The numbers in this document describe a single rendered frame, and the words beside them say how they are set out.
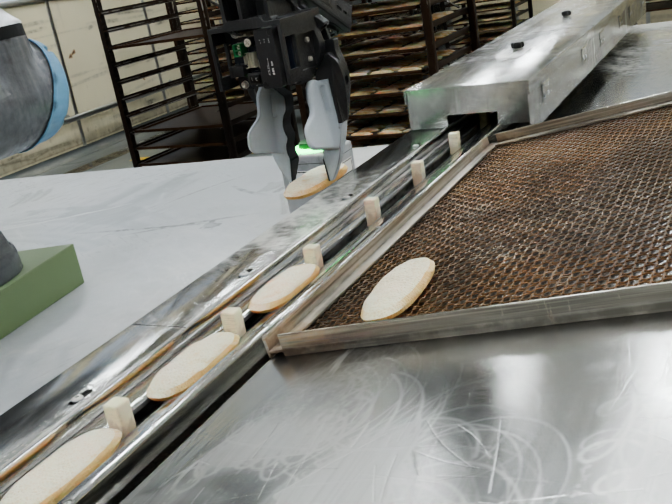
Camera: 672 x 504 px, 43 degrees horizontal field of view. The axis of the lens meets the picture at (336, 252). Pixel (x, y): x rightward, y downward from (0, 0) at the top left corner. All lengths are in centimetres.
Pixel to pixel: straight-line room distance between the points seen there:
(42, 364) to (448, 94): 68
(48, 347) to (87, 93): 622
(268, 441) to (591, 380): 16
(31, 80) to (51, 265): 20
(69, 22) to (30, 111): 602
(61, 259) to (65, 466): 45
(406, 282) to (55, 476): 24
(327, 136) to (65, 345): 31
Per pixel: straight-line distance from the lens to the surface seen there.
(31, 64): 99
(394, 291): 54
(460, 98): 120
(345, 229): 87
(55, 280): 95
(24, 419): 61
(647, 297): 44
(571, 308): 45
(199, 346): 64
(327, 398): 45
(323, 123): 74
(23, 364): 81
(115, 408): 57
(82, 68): 701
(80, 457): 55
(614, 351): 41
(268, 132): 77
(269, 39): 70
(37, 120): 98
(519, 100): 118
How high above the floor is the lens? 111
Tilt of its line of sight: 19 degrees down
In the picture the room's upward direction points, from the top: 10 degrees counter-clockwise
